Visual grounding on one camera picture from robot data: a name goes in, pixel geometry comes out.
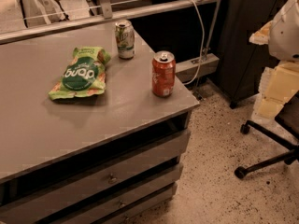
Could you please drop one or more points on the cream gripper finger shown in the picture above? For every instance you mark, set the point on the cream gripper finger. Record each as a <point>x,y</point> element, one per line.
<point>277,86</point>
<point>261,37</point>

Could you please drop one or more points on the red coke can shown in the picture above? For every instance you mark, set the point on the red coke can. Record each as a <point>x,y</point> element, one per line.
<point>163,73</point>

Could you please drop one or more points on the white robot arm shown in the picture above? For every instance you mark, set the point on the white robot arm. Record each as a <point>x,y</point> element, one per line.
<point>283,41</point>

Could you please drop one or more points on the green white soda can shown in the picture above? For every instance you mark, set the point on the green white soda can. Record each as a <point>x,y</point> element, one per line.
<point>125,39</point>

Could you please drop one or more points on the green rice chip bag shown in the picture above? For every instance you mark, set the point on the green rice chip bag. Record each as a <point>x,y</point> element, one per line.
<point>85,76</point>

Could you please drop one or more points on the dark cabinet on wheels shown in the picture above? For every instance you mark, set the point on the dark cabinet on wheels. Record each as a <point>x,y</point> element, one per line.
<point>241,62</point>

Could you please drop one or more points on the black office chair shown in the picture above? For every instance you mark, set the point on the black office chair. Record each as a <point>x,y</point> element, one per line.
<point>288,118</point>

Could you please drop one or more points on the grey drawer cabinet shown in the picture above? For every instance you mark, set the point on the grey drawer cabinet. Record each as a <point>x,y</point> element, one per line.
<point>107,184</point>

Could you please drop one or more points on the metal railing frame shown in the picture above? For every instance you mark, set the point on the metal railing frame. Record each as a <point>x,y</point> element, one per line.
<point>165,24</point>

